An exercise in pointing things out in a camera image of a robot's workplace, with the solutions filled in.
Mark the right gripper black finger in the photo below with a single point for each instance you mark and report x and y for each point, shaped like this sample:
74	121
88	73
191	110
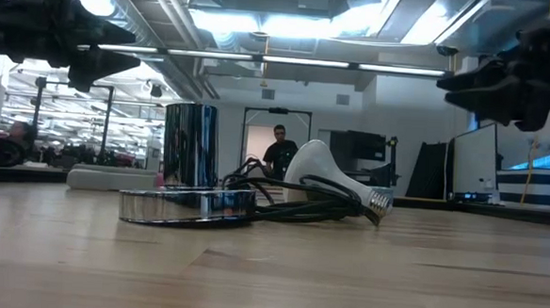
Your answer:
482	75
494	102

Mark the person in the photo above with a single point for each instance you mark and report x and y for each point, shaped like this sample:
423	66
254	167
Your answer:
23	132
279	154

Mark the black hanging spotlight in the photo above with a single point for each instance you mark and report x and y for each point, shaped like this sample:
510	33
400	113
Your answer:
156	90

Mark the black metal table frame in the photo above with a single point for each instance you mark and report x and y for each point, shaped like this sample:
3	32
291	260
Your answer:
19	173

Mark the white board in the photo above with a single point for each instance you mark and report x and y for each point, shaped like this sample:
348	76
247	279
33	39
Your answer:
475	157

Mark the pink and white case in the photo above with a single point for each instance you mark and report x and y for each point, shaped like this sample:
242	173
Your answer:
159	180

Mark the ceiling light strip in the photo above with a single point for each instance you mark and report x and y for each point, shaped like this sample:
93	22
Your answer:
308	61

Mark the black gantry frame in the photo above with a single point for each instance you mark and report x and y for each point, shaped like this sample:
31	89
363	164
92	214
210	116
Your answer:
277	110
108	117

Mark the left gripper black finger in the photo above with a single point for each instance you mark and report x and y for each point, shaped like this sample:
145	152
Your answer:
102	67
107	33

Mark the black panel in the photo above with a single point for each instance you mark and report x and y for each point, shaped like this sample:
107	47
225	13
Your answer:
427	169

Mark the white light bulb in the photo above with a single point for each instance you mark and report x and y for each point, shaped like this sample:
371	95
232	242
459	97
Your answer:
321	168

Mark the chrome lamp base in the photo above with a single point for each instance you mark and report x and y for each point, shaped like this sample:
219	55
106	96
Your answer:
189	168

